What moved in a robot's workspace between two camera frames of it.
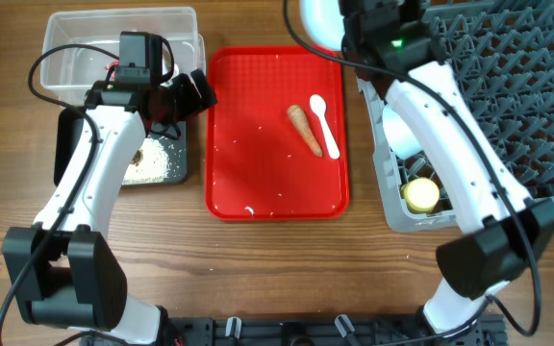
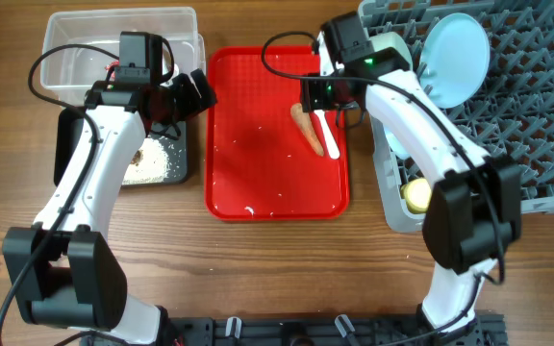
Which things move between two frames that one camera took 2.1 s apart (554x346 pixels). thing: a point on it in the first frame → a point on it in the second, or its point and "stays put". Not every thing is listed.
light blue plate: (324, 22) → (455, 60)
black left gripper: (190, 105) stays put
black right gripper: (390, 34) → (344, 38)
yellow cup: (420, 195) stays put
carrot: (298, 115) stays put
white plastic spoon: (318, 105) stays put
